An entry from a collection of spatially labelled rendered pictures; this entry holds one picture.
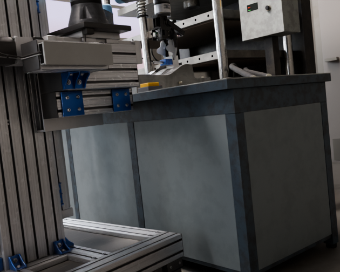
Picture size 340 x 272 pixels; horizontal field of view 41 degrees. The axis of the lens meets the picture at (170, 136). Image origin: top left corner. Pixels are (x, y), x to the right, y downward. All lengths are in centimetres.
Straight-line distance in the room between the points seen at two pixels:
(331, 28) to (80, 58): 369
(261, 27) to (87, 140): 118
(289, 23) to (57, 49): 157
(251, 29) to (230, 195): 128
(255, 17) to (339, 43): 219
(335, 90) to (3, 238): 381
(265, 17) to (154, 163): 113
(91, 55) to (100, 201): 118
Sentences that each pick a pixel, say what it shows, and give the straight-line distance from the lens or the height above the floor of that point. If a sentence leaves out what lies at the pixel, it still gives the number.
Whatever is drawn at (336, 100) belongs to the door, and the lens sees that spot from 483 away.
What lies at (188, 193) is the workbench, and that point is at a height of 35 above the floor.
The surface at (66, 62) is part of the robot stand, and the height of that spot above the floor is 89.
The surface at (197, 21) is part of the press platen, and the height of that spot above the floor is 125.
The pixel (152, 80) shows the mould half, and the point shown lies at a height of 86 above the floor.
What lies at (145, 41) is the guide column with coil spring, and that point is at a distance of 332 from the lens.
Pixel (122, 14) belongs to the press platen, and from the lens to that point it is 367.
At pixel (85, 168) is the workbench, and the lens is 257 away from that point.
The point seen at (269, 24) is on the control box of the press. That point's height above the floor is 113.
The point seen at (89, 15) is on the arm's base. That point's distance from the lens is 168.
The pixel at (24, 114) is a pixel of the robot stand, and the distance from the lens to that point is 168.
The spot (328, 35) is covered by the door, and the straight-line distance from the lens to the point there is 487.
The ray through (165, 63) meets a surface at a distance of 209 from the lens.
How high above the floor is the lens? 71
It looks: 3 degrees down
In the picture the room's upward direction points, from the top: 6 degrees counter-clockwise
